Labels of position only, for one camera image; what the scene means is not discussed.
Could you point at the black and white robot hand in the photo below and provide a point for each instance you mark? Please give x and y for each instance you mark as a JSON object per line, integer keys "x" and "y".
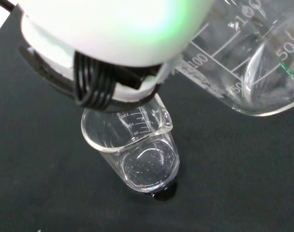
{"x": 113, "y": 31}

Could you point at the black table cloth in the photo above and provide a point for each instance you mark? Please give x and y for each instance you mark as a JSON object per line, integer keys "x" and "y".
{"x": 234, "y": 169}

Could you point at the small clear glass beaker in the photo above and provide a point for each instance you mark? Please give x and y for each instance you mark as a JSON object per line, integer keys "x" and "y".
{"x": 139, "y": 154}

